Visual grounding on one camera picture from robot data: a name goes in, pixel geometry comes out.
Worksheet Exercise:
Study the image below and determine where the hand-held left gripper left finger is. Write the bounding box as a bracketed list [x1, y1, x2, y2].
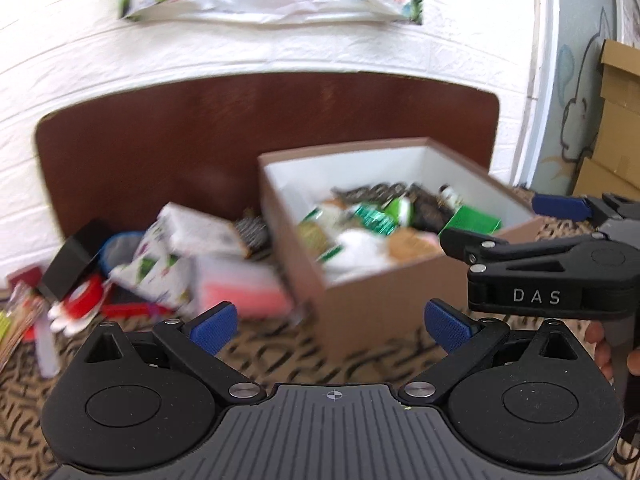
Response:
[82, 302, 267, 405]

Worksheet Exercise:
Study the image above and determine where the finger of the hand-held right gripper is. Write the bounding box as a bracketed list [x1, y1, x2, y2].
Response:
[531, 192, 640, 233]
[440, 227, 599, 274]

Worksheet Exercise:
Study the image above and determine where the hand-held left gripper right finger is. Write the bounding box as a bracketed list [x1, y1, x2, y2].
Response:
[397, 299, 576, 406]

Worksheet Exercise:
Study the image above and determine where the green cardboard box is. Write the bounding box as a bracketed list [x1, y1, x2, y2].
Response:
[439, 205, 502, 236]

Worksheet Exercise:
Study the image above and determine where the tan cardboard container box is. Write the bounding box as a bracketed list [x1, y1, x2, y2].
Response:
[257, 137, 546, 361]

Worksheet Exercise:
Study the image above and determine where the person's right hand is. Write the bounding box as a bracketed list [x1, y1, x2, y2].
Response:
[584, 319, 617, 383]

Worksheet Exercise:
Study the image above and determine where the pink item in plastic bag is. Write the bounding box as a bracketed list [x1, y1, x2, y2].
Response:
[190, 255, 296, 321]

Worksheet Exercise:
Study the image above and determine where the brown cardboard box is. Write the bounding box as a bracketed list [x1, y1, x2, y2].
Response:
[595, 39, 640, 111]
[572, 105, 640, 200]

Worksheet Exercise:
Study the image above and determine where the small red box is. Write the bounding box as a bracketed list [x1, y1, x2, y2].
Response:
[102, 302, 171, 319]

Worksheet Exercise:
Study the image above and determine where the patterned white stuffed toy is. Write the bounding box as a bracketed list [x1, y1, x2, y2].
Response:
[109, 217, 193, 311]

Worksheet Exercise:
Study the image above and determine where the white barcode box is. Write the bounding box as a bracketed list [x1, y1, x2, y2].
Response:
[159, 202, 248, 258]

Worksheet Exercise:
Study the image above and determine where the steel wool scrubber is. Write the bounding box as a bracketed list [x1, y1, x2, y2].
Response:
[234, 216, 271, 251]

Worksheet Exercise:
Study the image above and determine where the white soft item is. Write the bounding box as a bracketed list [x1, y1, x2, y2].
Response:
[332, 230, 391, 273]

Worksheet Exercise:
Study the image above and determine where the blue-rimmed clear lid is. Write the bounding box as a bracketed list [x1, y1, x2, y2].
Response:
[97, 231, 146, 278]

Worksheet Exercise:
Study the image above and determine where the green foil packet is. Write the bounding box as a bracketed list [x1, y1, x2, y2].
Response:
[350, 202, 401, 236]

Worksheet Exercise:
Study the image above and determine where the red tape roll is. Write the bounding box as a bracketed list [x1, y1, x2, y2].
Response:
[62, 274, 106, 320]

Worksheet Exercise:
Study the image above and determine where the dark patterned packet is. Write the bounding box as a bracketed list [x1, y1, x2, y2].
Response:
[332, 182, 408, 206]

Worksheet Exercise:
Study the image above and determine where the white flower-shaped item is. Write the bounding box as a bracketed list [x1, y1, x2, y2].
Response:
[47, 305, 88, 335]

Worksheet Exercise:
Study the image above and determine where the black box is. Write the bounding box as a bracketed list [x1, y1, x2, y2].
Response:
[37, 218, 113, 301]

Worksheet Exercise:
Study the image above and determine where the clear snack packet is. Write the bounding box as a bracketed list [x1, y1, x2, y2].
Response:
[0, 282, 48, 366]

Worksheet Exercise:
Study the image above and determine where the dark red box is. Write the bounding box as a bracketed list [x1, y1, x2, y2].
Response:
[6, 266, 43, 291]

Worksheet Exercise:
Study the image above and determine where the dark brown wooden board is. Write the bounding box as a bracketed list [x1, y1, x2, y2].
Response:
[34, 72, 501, 241]

